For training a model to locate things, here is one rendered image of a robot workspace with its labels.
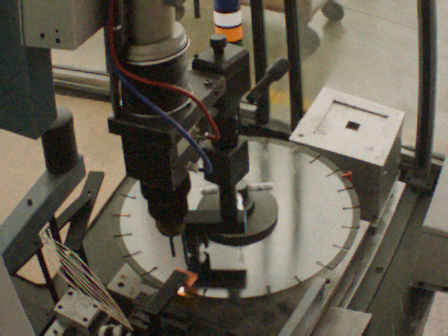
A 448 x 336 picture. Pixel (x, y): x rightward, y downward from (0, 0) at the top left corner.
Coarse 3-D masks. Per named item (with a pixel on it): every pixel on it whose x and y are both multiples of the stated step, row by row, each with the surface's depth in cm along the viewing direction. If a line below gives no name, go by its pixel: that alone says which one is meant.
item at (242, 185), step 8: (240, 184) 110; (248, 184) 111; (256, 184) 111; (264, 184) 111; (272, 184) 111; (200, 192) 111; (208, 192) 110; (216, 192) 111; (240, 192) 110; (240, 200) 108; (240, 208) 107
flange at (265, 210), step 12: (252, 192) 116; (264, 192) 116; (204, 204) 114; (216, 204) 114; (252, 204) 111; (264, 204) 113; (276, 204) 113; (252, 216) 111; (264, 216) 112; (276, 216) 112; (252, 228) 110; (264, 228) 110; (228, 240) 109; (240, 240) 109
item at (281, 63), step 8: (272, 64) 93; (280, 64) 93; (288, 64) 93; (272, 72) 92; (280, 72) 92; (264, 80) 92; (272, 80) 92; (256, 88) 91; (264, 88) 91; (248, 96) 90; (256, 96) 90
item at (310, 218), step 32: (256, 160) 123; (288, 160) 122; (192, 192) 118; (288, 192) 117; (320, 192) 116; (128, 224) 113; (288, 224) 111; (320, 224) 111; (160, 256) 108; (192, 256) 107; (224, 256) 107; (256, 256) 107; (288, 256) 106; (320, 256) 106; (192, 288) 102; (224, 288) 102; (256, 288) 102; (288, 288) 102
